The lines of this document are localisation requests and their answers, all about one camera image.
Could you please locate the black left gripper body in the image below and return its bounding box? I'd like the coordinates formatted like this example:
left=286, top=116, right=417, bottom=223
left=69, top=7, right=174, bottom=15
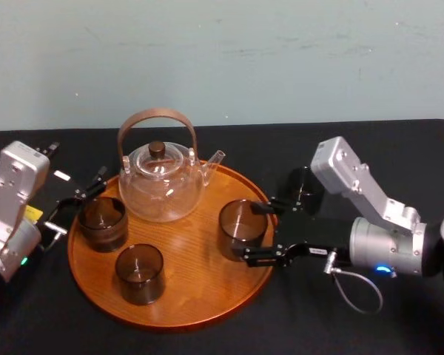
left=24, top=168, right=84, bottom=241

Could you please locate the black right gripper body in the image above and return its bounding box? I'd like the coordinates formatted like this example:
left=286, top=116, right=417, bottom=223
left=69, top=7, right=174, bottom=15
left=275, top=212, right=352, bottom=266

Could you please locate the round wooden tray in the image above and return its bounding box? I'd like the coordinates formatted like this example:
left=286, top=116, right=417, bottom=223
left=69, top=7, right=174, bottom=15
left=67, top=159, right=279, bottom=331

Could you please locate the smoky glass cup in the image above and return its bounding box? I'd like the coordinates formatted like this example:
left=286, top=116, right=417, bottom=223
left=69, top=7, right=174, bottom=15
left=76, top=196, right=130, bottom=254
left=114, top=243, right=167, bottom=307
left=286, top=166, right=325, bottom=216
left=217, top=199, right=269, bottom=262

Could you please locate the black table cloth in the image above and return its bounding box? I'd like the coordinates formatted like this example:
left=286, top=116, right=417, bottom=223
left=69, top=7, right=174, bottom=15
left=0, top=118, right=444, bottom=355

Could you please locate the left gripper thin dark cable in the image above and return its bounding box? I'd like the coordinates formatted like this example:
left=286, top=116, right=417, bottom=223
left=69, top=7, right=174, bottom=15
left=40, top=197, right=83, bottom=254

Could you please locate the right gripper thin grey cable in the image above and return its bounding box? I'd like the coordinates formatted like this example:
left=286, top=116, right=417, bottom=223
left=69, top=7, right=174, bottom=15
left=323, top=249, right=397, bottom=316

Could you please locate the glass teapot with wooden handle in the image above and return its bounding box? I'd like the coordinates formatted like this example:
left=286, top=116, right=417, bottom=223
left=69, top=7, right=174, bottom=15
left=116, top=106, right=227, bottom=223

